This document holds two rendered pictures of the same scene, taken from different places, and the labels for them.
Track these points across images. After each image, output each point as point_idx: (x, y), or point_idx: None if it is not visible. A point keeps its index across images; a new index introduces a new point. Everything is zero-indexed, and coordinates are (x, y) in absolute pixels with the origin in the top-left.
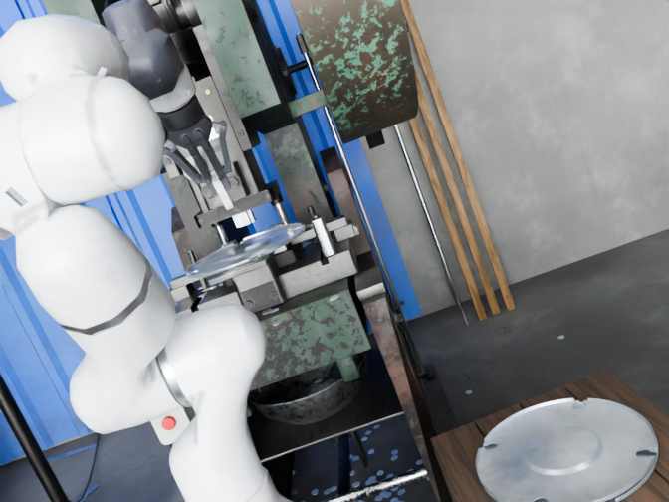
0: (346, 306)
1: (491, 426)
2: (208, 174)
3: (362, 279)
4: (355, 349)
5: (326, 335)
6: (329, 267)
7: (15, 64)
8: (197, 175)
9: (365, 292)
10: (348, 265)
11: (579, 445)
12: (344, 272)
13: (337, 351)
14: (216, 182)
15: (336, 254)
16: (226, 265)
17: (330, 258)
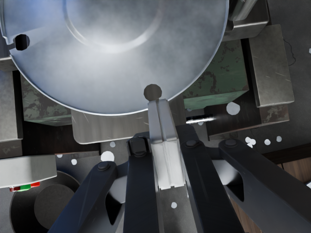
0: (234, 95)
1: (294, 176)
2: (161, 205)
3: (264, 63)
4: (215, 104)
5: (195, 103)
6: (227, 33)
7: None
8: (111, 191)
9: (269, 105)
10: (252, 32)
11: None
12: (242, 36)
13: (198, 106)
14: (171, 183)
15: (248, 24)
16: (96, 78)
17: (236, 27)
